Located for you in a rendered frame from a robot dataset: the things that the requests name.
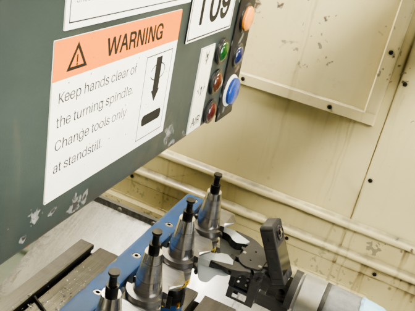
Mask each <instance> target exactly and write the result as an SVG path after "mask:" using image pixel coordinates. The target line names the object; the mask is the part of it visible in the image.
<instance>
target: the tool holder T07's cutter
mask: <svg viewBox="0 0 415 311"><path fill-rule="evenodd" d="M185 292H186V289H185V288H183V289H182V290H180V291H169V292H168V295H167V300H166V306H163V305H162V306H161V307H164V308H167V309H170V308H171V306H176V309H179V308H180V307H181V306H182V305H183V303H184V299H185Z"/></svg>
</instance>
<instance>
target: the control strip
mask: <svg viewBox="0 0 415 311"><path fill-rule="evenodd" d="M255 2H256V0H240V3H239V6H238V12H237V18H236V21H235V27H234V31H233V36H232V42H231V45H230V42H229V40H228V38H222V39H221V40H220V42H219V44H218V46H217V49H216V54H215V62H216V64H218V65H221V64H223V63H224V61H225V60H224V61H222V62H221V61H220V52H221V49H222V46H223V45H224V44H225V43H226V42H228V44H229V47H230V50H229V54H228V60H227V65H226V69H225V75H224V80H223V84H222V89H221V92H220V98H219V103H218V107H217V113H216V118H215V122H217V121H219V120H220V119H221V118H223V117H224V116H226V115H227V114H228V113H230V112H231V111H232V106H233V104H230V105H229V104H226V101H225V97H226V93H227V89H228V86H229V84H230V82H231V81H232V80H233V78H239V74H240V69H241V64H242V61H243V58H242V60H241V61H240V63H239V64H237V65H236V64H235V58H236V54H237V52H238V50H239V48H240V47H243V55H244V52H245V47H246V42H247V39H248V33H249V30H246V31H244V30H243V29H242V22H243V17H244V14H245V12H246V10H247V8H248V7H249V6H252V7H253V8H254V5H255ZM220 73H221V74H222V77H223V71H222V70H221V69H219V68H218V69H217V70H216V71H215V72H214V73H213V74H212V77H211V80H210V83H209V93H210V94H211V95H215V94H216V93H217V92H218V91H216V92H214V82H215V80H216V78H217V76H218V74H220ZM213 103H216V105H217V101H216V99H214V98H212V99H210V100H209V102H208V103H207V105H206V107H205V110H204V114H203V121H204V123H206V124H208V123H210V122H211V121H212V120H210V121H209V120H208V113H209V109H210V107H211V106H212V104H213Z"/></svg>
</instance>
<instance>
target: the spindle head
mask: <svg viewBox="0 0 415 311"><path fill-rule="evenodd" d="M239 3H240V0H235V5H234V8H233V14H232V20H231V24H230V28H228V29H225V30H222V31H219V32H217V33H214V34H212V35H209V36H206V37H204V38H201V39H198V40H196V41H193V42H190V43H188V44H184V42H185V35H186V30H187V23H188V17H189V13H190V6H191V2H188V3H184V4H179V5H176V6H171V7H166V8H163V9H158V10H153V11H149V12H145V13H141V14H136V15H131V16H128V17H123V18H120V19H115V20H110V21H107V22H102V23H97V24H94V25H88V26H85V27H80V28H75V29H72V30H67V31H63V27H64V10H65V0H0V265H1V264H2V263H4V262H5V261H7V260H8V259H10V258H11V257H12V256H14V255H16V254H17V253H18V252H20V251H21V250H22V249H24V248H26V247H27V246H28V245H30V244H31V243H32V242H34V241H36V240H37V239H38V238H40V237H41V236H42V235H44V234H46V233H47V232H48V231H50V230H51V229H53V228H54V227H55V226H57V225H58V224H60V223H62V222H63V221H64V220H66V219H67V218H69V217H70V216H71V215H73V214H74V213H76V212H77V211H79V210H80V209H82V208H83V207H84V206H86V205H87V204H89V203H90V202H91V201H93V200H95V199H96V198H97V197H99V196H100V195H102V194H103V193H105V192H106V191H107V190H109V189H111V188H112V187H113V186H115V185H116V184H117V183H119V182H120V181H122V180H123V179H125V178H126V177H128V176H129V175H131V174H132V173H133V172H135V171H136V170H138V169H139V168H140V167H142V166H144V165H145V164H147V163H148V162H149V161H150V160H152V159H154V158H155V157H156V156H158V155H159V154H161V153H162V152H164V151H165V150H166V149H168V148H169V147H171V146H172V145H174V144H175V143H176V142H178V141H180V140H181V139H182V138H184V137H185V136H186V135H185V134H186V130H187V123H188V118H189V113H190V107H191V101H192V97H193V91H194V87H195V80H196V74H197V70H198V64H199V58H200V54H201V49H202V48H205V47H206V46H209V45H211V44H214V43H215V44H216V46H215V50H214V56H213V60H212V65H211V72H210V76H209V81H208V85H207V91H206V97H205V100H204V106H203V113H202V116H201V122H200V126H201V125H202V124H204V121H203V114H204V110H205V107H206V105H207V103H208V102H209V100H210V99H212V98H214V99H216V101H217V107H218V103H219V98H220V92H221V89H222V86H221V87H220V89H219V90H218V92H217V93H216V94H215V95H211V94H210V93H209V83H210V80H211V77H212V74H213V73H214V72H215V71H216V70H217V69H218V68H219V69H221V70H222V71H223V80H224V75H225V69H226V65H227V60H228V56H227V57H226V59H225V61H224V63H223V64H221V65H218V64H216V62H215V54H216V49H217V46H218V44H219V42H220V40H221V39H222V38H228V40H229V42H230V45H231V42H232V36H233V31H234V27H235V21H236V18H237V12H238V6H239ZM180 9H183V10H182V18H181V22H180V29H179V34H178V41H177V48H176V52H175V59H174V66H173V71H172V78H171V82H170V89H169V96H168V100H167V108H166V115H165V119H164V126H163V131H162V132H160V133H159V134H157V135H156V136H154V137H152V138H151V139H149V140H147V141H146V142H144V143H143V144H141V145H139V146H138V147H136V148H134V149H133V150H132V151H130V152H128V153H127V154H125V155H123V156H122V157H121V158H119V159H117V160H116V161H114V162H113V163H111V164H109V165H108V166H106V167H104V168H103V169H101V170H100V171H98V172H96V173H95V174H94V175H91V176H90V177H89V178H87V179H85V180H84V181H82V182H81V183H79V184H77V185H76V186H74V187H73V188H71V189H69V190H68V191H66V192H65V193H63V194H61V195H60V196H58V197H57V198H55V199H53V200H52V201H50V202H48V203H47V204H45V205H43V196H44V178H45V168H46V150H47V140H48V121H49V102H50V92H51V74H52V55H53V46H54V41H55V40H59V39H63V38H68V37H71V36H75V35H80V34H83V33H88V32H91V31H95V30H100V29H103V28H107V27H112V26H115V25H120V24H123V23H127V22H132V21H136V20H140V19H145V18H148V17H152V16H155V15H160V14H165V13H168V12H172V11H175V10H180ZM229 50H230V47H229Z"/></svg>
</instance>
